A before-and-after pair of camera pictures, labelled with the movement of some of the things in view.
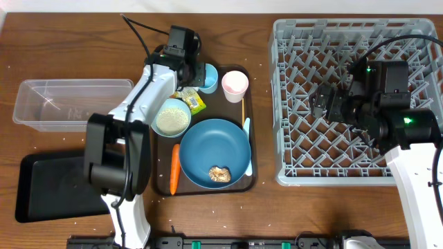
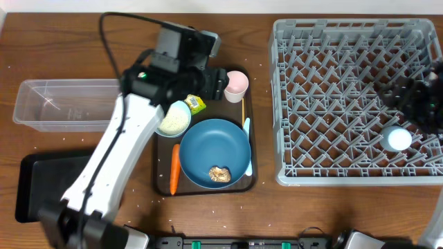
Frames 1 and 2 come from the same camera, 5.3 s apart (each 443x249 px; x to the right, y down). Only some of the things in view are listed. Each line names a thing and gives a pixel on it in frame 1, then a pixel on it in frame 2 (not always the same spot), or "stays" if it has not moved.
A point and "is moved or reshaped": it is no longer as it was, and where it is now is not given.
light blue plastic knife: [247, 126] stays
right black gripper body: [341, 108] -> [424, 110]
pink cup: [234, 84] stays
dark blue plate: [214, 142] stays
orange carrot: [174, 169] stays
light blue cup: [211, 79] is moved or reshaped
